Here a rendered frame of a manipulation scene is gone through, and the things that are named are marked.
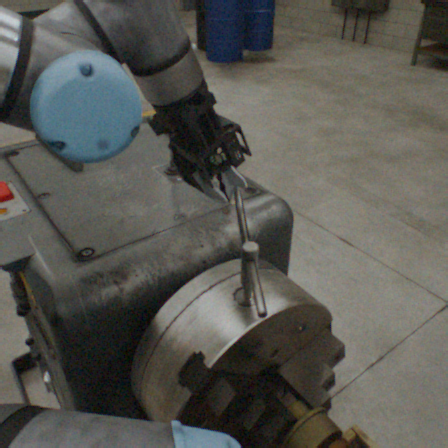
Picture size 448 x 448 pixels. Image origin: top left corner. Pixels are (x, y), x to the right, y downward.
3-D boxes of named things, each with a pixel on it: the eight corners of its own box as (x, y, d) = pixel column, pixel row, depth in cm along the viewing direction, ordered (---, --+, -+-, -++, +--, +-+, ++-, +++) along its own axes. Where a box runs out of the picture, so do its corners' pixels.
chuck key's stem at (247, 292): (255, 316, 60) (260, 250, 54) (240, 317, 60) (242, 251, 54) (253, 305, 62) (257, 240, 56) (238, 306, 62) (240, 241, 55)
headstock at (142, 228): (2, 287, 115) (-51, 153, 93) (160, 227, 138) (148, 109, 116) (84, 479, 75) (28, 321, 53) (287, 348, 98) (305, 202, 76)
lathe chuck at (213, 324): (150, 458, 72) (128, 326, 54) (288, 365, 87) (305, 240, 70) (178, 507, 66) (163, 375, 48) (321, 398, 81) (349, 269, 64)
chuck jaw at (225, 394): (229, 386, 65) (178, 380, 56) (248, 359, 65) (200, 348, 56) (279, 446, 57) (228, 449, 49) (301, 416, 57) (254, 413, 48)
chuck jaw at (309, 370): (262, 354, 66) (317, 308, 70) (267, 370, 70) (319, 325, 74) (315, 408, 59) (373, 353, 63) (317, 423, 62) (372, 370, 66)
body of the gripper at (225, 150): (212, 194, 55) (173, 120, 47) (178, 169, 61) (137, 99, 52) (255, 157, 57) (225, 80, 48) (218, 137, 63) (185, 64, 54)
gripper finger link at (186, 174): (195, 199, 62) (170, 155, 56) (190, 195, 63) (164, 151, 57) (219, 179, 63) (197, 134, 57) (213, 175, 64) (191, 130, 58)
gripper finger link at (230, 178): (246, 214, 64) (226, 170, 57) (223, 197, 68) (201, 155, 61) (261, 200, 64) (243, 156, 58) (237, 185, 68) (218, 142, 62)
